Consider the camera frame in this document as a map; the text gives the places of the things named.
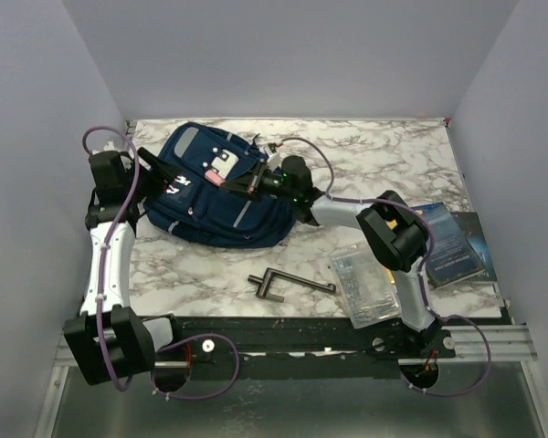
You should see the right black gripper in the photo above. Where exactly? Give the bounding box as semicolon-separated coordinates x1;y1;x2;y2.
221;162;297;205

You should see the pink eraser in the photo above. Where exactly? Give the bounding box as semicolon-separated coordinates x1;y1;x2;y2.
205;170;225;187

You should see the navy blue student backpack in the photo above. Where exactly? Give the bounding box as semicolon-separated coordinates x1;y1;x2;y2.
145;122;296;249

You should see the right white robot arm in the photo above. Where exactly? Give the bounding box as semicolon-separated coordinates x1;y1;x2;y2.
220;155;439;358

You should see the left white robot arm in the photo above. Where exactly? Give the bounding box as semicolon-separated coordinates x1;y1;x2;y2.
63;148;184;385

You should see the yellow notebook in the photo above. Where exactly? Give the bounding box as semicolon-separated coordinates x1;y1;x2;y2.
385;220;398;285

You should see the clear plastic pencil case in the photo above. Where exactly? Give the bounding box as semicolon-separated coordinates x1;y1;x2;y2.
330;243;401;329

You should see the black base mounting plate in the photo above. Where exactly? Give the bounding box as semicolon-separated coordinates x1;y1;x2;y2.
72;317;517;382

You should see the dark blue book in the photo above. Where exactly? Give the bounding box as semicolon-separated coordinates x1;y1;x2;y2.
414;203;485;288

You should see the black starry book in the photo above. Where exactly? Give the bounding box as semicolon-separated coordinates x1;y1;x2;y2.
451;212;497;284

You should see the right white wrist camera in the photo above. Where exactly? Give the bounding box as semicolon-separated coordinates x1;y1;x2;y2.
263;143;281;169

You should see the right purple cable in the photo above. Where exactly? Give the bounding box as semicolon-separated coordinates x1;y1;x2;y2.
276;137;492;397

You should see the purple cable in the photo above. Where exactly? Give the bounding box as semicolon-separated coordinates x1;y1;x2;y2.
81;126;241;402
276;137;492;397

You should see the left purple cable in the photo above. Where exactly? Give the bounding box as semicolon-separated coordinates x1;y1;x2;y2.
81;126;241;402

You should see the aluminium rail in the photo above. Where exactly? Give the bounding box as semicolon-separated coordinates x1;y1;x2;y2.
54;324;540;369

